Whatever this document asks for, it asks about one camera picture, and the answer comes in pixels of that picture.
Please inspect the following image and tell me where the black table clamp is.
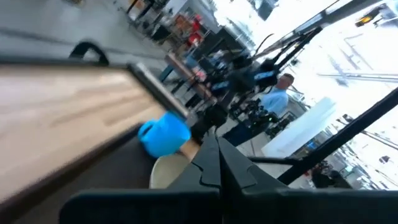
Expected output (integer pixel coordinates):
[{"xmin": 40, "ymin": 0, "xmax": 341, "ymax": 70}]
[{"xmin": 68, "ymin": 40, "xmax": 109, "ymax": 67}]

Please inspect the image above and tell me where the black aluminium table frame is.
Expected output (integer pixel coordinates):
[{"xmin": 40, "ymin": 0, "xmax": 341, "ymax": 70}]
[{"xmin": 0, "ymin": 55, "xmax": 191, "ymax": 121}]

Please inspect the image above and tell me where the white panel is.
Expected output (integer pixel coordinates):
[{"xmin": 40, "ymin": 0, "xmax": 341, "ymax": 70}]
[{"xmin": 261, "ymin": 96, "xmax": 337, "ymax": 159}]

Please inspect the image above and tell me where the person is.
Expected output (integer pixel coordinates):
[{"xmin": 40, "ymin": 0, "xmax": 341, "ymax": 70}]
[{"xmin": 259, "ymin": 73, "xmax": 295, "ymax": 116}]

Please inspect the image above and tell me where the light blue plastic mug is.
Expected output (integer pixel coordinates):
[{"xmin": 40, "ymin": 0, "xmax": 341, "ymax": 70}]
[{"xmin": 137, "ymin": 111, "xmax": 192, "ymax": 159}]

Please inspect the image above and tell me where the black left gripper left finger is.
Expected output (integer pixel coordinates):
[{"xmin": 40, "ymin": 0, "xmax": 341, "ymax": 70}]
[{"xmin": 58, "ymin": 134, "xmax": 222, "ymax": 224}]

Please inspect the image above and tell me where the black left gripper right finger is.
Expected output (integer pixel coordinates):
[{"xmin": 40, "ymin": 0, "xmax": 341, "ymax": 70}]
[{"xmin": 218, "ymin": 136, "xmax": 398, "ymax": 224}]

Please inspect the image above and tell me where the beige round plate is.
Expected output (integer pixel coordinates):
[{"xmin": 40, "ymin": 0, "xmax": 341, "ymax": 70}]
[{"xmin": 149, "ymin": 153, "xmax": 192, "ymax": 190}]

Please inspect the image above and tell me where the black rig strut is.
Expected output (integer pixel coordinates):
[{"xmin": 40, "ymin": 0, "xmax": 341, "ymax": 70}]
[
  {"xmin": 253, "ymin": 0, "xmax": 383, "ymax": 60},
  {"xmin": 248, "ymin": 86, "xmax": 398, "ymax": 186}
]

